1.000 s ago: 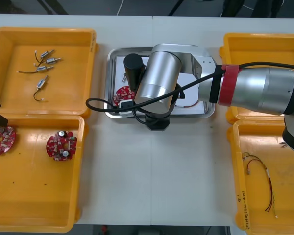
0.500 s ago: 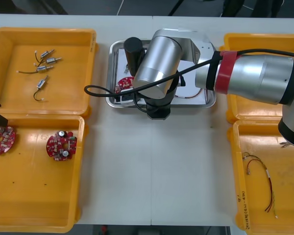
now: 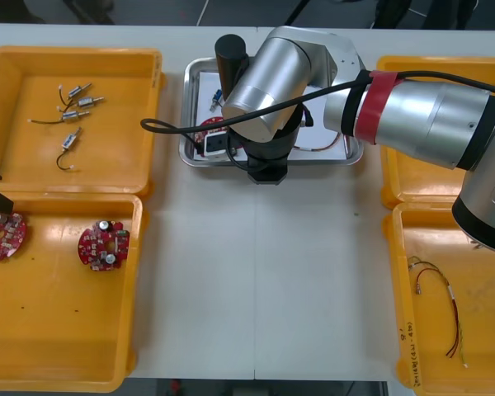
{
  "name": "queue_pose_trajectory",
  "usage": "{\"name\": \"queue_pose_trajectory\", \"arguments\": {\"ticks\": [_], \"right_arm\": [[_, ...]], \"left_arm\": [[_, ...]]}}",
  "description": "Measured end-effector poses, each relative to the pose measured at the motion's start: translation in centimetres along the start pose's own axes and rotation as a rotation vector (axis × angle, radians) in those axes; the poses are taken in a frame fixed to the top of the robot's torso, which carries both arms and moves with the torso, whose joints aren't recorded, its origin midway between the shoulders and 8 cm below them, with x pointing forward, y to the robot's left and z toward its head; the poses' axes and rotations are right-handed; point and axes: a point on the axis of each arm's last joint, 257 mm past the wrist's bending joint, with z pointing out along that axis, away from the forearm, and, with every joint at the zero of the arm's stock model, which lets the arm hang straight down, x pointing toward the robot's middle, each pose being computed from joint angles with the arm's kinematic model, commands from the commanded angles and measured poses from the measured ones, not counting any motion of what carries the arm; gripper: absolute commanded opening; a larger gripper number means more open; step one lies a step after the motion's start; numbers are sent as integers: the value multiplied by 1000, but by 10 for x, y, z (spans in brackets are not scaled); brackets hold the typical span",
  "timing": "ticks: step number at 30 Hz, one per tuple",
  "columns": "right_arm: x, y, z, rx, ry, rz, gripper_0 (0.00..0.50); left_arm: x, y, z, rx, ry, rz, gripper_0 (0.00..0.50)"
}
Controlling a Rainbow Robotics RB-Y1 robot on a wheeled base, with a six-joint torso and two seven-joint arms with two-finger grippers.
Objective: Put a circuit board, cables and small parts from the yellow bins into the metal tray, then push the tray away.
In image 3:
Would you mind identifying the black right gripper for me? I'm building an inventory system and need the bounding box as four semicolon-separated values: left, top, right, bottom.
246;155;290;186

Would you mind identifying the round red circuit board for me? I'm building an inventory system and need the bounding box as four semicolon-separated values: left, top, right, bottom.
192;115;232;145
77;219;131;272
0;212;29;262

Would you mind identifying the steel tray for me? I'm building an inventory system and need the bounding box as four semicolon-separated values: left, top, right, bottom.
178;56;365;168

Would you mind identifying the small metal solenoid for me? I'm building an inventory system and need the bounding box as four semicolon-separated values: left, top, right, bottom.
57;82;94;109
27;109;92;126
55;96;106;112
55;126;83;172

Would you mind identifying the blue label metal solenoid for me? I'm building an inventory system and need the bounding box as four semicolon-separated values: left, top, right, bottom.
208;87;224;115

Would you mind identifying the white sheet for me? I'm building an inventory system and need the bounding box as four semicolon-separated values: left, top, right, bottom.
195;70;351;161

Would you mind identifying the yellow-orange plastic bin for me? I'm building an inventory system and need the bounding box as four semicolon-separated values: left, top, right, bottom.
0;45;166;197
0;192;145;394
381;201;495;396
375;55;495;210

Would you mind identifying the red-white wire harness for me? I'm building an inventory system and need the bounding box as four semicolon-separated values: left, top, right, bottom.
292;130;351;153

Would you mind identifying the black wire harness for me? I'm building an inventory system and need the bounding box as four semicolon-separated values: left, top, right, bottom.
299;105;315;130

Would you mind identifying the green-yellow wire harness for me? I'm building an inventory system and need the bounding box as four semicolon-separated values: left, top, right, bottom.
407;255;470;369

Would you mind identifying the red-black wire harness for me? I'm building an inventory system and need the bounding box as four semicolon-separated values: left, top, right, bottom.
414;266;460;359

